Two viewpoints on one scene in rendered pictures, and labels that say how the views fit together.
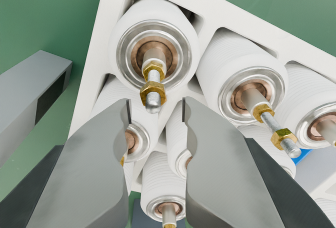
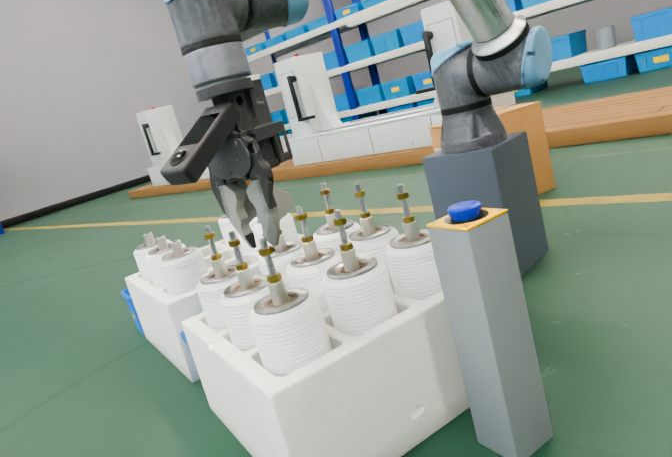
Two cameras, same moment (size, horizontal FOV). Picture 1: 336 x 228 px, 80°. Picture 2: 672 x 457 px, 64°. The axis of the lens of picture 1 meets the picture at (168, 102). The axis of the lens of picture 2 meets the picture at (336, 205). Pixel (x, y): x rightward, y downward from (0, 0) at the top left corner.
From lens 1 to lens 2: 0.65 m
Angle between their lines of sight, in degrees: 53
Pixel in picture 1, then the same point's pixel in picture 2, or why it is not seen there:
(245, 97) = (249, 282)
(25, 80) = (476, 365)
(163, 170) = not seen: hidden behind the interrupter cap
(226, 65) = (248, 302)
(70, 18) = not seen: outside the picture
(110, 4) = (306, 370)
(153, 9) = (260, 320)
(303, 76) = (216, 316)
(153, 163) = not seen: hidden behind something
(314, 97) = (216, 289)
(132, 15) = (272, 319)
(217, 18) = (242, 355)
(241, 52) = (236, 313)
